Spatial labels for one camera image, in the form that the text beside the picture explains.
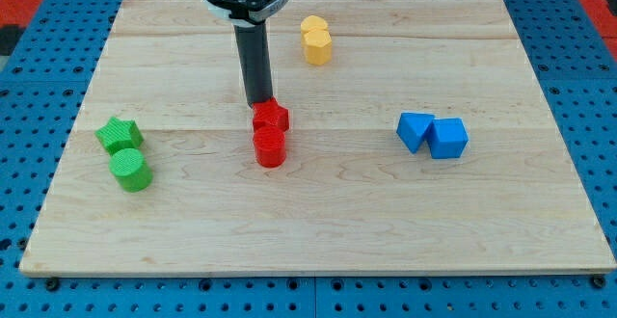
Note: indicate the yellow hexagon block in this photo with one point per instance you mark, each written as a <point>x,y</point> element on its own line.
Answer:
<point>318,47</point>

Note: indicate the blue triangular block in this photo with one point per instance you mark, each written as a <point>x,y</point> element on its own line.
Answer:
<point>412,129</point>

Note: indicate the light wooden board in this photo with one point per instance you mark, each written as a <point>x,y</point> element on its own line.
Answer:
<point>350,198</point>

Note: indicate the red cylinder block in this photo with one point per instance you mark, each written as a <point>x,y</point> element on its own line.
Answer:
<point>269,143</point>

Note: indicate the green cylinder block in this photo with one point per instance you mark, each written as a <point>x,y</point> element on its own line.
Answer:
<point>131,170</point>

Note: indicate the red star block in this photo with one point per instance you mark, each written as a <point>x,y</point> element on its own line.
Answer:
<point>270,113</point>

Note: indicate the green star block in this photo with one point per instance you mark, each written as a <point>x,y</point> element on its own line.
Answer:
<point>118,134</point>

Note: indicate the blue cube block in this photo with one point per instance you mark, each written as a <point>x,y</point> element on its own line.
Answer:
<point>447,138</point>

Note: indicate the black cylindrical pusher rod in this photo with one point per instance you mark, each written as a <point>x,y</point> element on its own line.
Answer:
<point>253,51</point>

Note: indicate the yellow rear block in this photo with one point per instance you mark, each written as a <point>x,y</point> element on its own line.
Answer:
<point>313,23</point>

